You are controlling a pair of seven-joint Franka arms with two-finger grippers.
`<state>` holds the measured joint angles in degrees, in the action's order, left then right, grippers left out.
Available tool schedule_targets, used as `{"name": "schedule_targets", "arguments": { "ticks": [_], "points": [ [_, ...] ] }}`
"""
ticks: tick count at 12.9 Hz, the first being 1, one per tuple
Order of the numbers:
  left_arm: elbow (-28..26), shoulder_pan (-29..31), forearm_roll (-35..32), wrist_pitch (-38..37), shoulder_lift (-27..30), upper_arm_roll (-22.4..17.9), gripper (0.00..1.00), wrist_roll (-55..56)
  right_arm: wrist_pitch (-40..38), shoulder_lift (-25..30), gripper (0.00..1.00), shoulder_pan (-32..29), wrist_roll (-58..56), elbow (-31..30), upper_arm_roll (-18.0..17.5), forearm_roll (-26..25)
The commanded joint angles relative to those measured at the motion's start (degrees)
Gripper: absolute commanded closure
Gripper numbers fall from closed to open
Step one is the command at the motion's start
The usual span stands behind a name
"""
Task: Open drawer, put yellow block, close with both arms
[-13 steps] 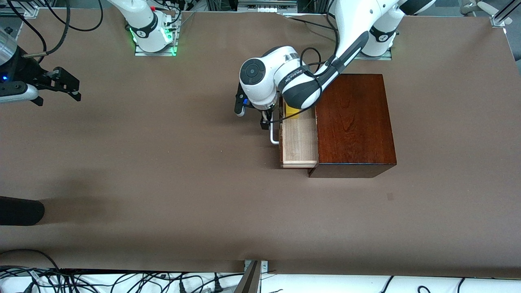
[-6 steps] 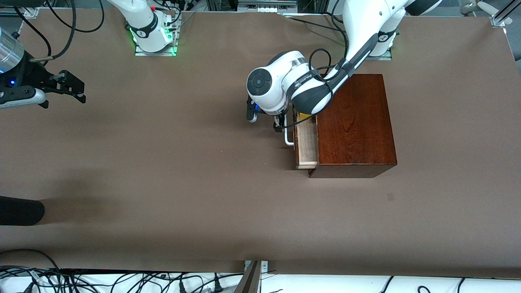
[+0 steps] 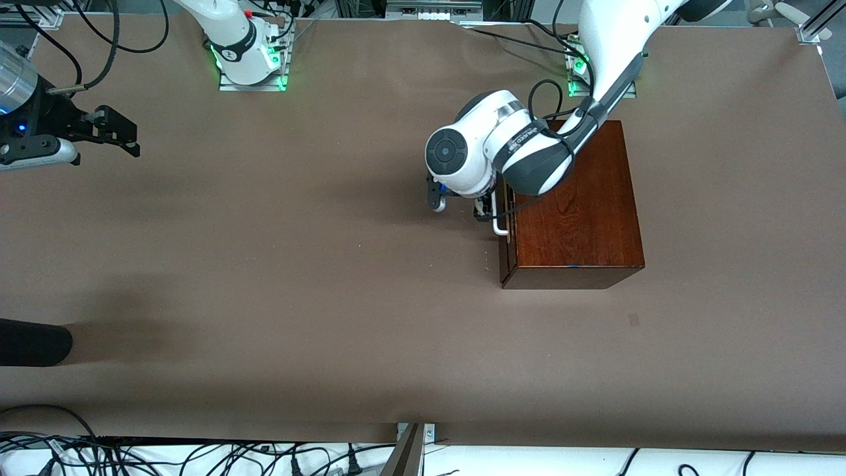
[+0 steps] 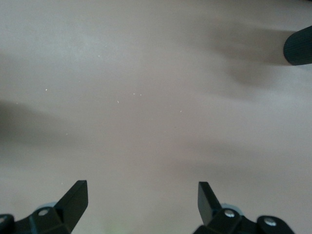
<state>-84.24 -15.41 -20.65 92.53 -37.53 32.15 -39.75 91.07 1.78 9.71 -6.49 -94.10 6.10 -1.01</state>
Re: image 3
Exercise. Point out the brown paper table cover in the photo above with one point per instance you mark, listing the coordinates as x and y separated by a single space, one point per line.
370 344

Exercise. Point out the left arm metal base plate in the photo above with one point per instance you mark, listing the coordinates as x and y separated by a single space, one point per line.
575 82

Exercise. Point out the white power strip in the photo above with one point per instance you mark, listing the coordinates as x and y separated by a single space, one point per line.
433 10

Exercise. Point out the black power plug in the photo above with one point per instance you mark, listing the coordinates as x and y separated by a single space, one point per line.
297 467
353 466

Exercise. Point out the aluminium corner profile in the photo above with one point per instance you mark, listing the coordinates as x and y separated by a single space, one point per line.
814 32
30 16

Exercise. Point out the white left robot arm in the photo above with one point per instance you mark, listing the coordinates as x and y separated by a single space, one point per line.
529 152

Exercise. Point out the dark brown wooden cabinet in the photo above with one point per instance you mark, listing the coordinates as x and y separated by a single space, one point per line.
581 218

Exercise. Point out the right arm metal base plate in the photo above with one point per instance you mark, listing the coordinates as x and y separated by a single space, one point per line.
254 87

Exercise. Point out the silver metal corner bracket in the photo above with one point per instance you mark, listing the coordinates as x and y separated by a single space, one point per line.
429 433

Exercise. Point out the grey metal beam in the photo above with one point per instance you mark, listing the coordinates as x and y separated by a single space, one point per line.
403 456

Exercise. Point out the white sheet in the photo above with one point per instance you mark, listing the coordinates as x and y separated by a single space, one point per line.
529 463

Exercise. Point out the grey chair part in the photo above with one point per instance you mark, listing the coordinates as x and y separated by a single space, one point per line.
780 12

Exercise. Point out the black cylindrical object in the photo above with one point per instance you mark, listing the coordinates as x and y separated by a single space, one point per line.
33 342

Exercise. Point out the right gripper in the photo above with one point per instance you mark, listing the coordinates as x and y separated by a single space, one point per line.
47 114

